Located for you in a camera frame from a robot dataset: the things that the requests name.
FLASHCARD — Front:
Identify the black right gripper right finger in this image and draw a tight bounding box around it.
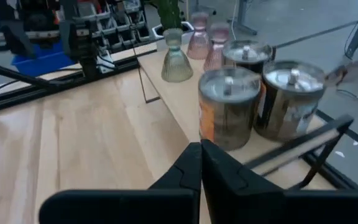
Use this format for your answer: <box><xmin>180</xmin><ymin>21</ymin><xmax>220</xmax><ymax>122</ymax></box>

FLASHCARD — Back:
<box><xmin>201</xmin><ymin>139</ymin><xmax>358</xmax><ymax>224</ymax></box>

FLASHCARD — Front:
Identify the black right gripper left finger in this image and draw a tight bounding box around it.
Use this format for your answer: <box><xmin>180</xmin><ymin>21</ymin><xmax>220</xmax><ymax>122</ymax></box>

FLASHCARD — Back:
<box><xmin>39</xmin><ymin>142</ymin><xmax>203</xmax><ymax>224</ymax></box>

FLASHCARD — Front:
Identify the silver metal cup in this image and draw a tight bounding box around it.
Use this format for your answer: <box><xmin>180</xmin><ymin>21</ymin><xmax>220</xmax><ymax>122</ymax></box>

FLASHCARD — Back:
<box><xmin>197</xmin><ymin>67</ymin><xmax>262</xmax><ymax>152</ymax></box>

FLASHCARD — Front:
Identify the clear ribbed glass vase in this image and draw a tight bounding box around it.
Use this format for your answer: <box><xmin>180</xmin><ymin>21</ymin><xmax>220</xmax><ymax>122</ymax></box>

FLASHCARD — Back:
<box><xmin>161</xmin><ymin>28</ymin><xmax>194</xmax><ymax>83</ymax></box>

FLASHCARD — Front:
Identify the pink ribbed glass candlestick holder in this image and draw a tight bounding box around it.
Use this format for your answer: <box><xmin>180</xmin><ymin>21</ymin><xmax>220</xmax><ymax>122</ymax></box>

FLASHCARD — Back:
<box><xmin>203</xmin><ymin>22</ymin><xmax>231</xmax><ymax>72</ymax></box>
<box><xmin>186</xmin><ymin>11</ymin><xmax>213</xmax><ymax>60</ymax></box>

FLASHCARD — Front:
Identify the wooden shelf with black legs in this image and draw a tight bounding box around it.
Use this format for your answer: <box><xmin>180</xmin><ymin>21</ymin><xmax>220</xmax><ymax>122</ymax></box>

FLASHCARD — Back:
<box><xmin>137</xmin><ymin>43</ymin><xmax>356</xmax><ymax>190</ymax></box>

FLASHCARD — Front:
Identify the white faceted planter pot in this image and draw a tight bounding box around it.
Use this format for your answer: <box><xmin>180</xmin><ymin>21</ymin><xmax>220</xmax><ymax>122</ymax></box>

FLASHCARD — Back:
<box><xmin>151</xmin><ymin>21</ymin><xmax>195</xmax><ymax>41</ymax></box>

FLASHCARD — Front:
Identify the grey parts bin rack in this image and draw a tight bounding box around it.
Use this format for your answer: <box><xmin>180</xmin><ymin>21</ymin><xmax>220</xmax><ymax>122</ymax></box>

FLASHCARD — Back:
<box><xmin>73</xmin><ymin>0</ymin><xmax>150</xmax><ymax>50</ymax></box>

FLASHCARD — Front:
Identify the grey metal furniture foot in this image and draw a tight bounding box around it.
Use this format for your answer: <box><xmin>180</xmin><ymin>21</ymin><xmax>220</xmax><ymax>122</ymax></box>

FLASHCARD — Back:
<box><xmin>228</xmin><ymin>0</ymin><xmax>257</xmax><ymax>37</ymax></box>

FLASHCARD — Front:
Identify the green cactus plant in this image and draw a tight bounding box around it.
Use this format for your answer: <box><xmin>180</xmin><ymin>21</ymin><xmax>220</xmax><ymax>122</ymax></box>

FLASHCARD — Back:
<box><xmin>157</xmin><ymin>0</ymin><xmax>183</xmax><ymax>30</ymax></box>

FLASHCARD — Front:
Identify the blue plastic bin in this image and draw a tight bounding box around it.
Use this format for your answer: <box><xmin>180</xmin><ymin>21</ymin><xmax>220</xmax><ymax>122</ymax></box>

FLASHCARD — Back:
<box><xmin>11</xmin><ymin>40</ymin><xmax>77</xmax><ymax>77</ymax></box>

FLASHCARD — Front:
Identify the black aluminium table frame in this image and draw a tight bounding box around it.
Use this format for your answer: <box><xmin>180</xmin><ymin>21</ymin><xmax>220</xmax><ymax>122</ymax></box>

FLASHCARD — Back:
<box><xmin>0</xmin><ymin>55</ymin><xmax>358</xmax><ymax>190</ymax></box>

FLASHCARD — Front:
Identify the white floor cable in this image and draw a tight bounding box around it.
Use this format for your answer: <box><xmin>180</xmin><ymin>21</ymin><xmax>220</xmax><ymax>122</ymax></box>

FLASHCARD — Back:
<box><xmin>231</xmin><ymin>0</ymin><xmax>239</xmax><ymax>32</ymax></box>

